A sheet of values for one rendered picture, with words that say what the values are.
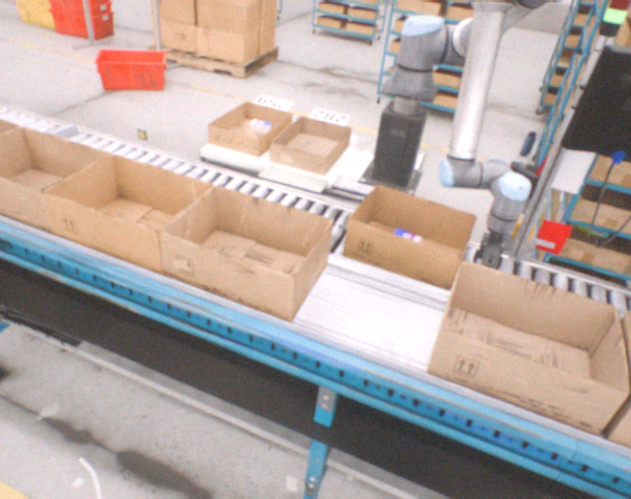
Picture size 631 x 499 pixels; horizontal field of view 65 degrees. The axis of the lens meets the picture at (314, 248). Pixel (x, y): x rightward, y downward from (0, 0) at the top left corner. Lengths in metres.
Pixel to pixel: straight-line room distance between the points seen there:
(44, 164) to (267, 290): 1.08
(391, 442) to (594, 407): 0.52
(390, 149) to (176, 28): 4.39
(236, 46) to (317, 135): 3.35
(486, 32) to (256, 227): 0.87
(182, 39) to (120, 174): 4.56
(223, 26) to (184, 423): 4.56
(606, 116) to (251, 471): 1.70
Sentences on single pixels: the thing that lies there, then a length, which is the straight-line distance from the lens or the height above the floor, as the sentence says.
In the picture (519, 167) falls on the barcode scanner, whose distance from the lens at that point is 1.91.
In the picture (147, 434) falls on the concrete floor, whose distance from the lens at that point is 2.21.
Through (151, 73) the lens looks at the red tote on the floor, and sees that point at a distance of 5.39.
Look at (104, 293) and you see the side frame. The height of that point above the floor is 0.82.
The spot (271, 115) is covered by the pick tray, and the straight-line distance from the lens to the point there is 2.74.
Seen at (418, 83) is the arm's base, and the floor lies 1.22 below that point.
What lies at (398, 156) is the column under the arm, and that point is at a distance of 2.22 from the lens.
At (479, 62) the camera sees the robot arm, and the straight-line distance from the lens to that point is 1.58.
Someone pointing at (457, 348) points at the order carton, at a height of 1.01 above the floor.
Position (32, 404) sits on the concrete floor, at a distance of 2.42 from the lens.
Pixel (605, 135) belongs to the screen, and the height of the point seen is 1.32.
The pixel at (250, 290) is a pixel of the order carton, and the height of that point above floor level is 0.96.
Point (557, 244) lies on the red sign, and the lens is 2.05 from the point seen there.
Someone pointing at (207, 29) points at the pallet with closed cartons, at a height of 0.44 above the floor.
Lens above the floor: 1.82
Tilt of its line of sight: 36 degrees down
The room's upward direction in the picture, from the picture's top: 7 degrees clockwise
